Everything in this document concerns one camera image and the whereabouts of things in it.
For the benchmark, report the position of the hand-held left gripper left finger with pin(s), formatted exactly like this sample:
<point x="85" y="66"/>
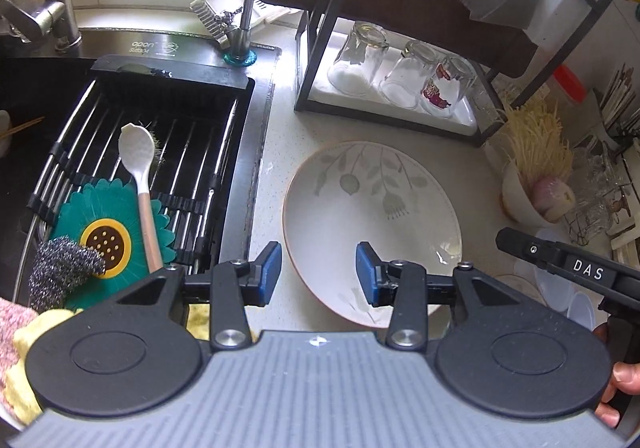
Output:
<point x="272" y="270"/>

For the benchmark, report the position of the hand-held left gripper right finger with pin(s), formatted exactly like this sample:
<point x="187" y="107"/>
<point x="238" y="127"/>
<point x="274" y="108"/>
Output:
<point x="365" y="273"/>

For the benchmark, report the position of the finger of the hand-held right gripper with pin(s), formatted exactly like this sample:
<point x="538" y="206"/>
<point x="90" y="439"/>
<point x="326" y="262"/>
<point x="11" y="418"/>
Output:
<point x="550" y="255"/>

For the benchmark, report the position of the white ceramic bowl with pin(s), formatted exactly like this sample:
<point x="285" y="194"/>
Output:
<point x="550" y="288"/>

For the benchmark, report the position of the floral ceramic plate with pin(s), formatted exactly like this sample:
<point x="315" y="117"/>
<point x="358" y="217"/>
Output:
<point x="370" y="223"/>

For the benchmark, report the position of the person's right hand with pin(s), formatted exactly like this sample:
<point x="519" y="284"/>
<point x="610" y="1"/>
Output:
<point x="627" y="375"/>

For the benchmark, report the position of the pale blue plastic bowl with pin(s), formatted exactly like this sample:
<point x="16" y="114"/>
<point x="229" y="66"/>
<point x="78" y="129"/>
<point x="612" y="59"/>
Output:
<point x="582" y="313"/>

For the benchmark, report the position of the peeled onion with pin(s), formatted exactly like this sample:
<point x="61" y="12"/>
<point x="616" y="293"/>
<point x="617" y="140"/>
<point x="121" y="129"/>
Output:
<point x="550" y="195"/>

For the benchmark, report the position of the white bowl with vegetables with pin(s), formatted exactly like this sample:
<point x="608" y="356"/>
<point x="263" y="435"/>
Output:
<point x="517" y="198"/>

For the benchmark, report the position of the cluster of glass cups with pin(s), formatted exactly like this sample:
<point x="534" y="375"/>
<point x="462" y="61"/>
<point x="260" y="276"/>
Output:
<point x="595" y="188"/>

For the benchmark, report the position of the black roll-up drain rack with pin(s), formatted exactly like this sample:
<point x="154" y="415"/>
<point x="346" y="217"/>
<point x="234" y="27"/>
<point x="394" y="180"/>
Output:
<point x="190" y="153"/>

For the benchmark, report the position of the white drip tray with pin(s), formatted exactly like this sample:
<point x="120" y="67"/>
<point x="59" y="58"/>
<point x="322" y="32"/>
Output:
<point x="465" y="118"/>

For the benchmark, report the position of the red lid plastic jar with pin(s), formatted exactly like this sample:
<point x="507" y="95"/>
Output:
<point x="570" y="83"/>

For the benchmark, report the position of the bundle of chopsticks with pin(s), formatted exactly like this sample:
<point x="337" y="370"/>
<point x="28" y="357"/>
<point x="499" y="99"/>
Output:
<point x="620" y="93"/>

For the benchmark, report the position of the green sunflower mat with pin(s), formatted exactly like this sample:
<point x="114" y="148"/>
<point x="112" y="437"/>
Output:
<point x="85" y="208"/>

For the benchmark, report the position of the red printed drinking glass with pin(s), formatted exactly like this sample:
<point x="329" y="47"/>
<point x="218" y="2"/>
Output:
<point x="445" y="88"/>

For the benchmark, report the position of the clear drinking glass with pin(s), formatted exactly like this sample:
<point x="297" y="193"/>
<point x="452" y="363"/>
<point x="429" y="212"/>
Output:
<point x="407" y="78"/>
<point x="357" y="63"/>

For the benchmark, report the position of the steel wool scrubber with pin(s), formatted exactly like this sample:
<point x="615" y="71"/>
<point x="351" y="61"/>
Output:
<point x="55" y="268"/>

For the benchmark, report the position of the black metal dish rack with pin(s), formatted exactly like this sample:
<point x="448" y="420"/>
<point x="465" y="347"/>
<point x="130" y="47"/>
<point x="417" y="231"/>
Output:
<point x="312" y="48"/>

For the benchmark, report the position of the white cutting board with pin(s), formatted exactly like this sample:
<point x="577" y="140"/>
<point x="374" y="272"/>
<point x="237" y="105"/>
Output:
<point x="555" y="13"/>

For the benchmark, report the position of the yellow cloth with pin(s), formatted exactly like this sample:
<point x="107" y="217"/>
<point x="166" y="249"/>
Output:
<point x="30" y="333"/>

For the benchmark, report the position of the stainless steel sink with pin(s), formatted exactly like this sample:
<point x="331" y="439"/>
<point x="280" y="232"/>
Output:
<point x="125" y="43"/>

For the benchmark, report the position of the wooden chopstick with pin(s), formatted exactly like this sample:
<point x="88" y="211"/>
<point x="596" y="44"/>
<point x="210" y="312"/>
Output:
<point x="25" y="126"/>

